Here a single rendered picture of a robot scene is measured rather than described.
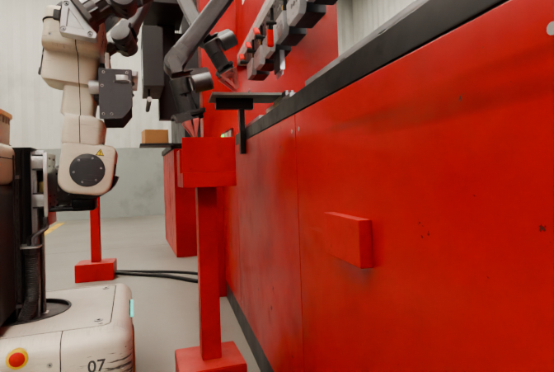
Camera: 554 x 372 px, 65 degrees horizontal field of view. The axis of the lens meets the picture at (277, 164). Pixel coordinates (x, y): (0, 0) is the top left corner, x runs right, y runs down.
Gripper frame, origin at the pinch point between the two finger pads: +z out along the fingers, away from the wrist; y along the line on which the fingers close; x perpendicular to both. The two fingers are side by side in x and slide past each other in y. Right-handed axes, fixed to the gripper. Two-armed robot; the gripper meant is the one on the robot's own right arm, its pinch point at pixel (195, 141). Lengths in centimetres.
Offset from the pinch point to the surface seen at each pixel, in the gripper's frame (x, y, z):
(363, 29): 689, 519, -165
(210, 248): 1.6, -4.8, 33.7
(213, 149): -5.2, 3.7, 4.1
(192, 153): -5.1, -2.8, 3.6
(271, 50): 26, 42, -27
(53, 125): 732, -126, -121
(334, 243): -70, 7, 25
